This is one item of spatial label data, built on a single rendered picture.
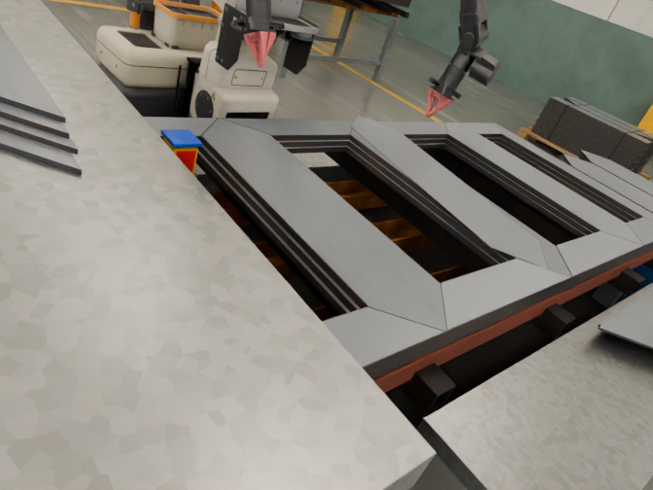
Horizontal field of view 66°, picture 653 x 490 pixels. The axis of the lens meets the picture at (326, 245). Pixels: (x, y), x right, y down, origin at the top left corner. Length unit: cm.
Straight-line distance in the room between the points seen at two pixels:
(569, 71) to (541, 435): 787
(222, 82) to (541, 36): 753
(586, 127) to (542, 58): 334
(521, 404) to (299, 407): 64
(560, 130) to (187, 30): 441
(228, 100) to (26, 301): 126
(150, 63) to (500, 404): 141
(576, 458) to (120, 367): 75
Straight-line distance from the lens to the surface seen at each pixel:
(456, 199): 125
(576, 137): 561
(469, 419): 86
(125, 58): 175
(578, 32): 862
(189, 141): 102
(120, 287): 40
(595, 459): 96
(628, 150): 549
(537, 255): 118
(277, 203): 94
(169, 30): 184
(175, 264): 42
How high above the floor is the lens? 131
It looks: 32 degrees down
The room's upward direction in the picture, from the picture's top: 20 degrees clockwise
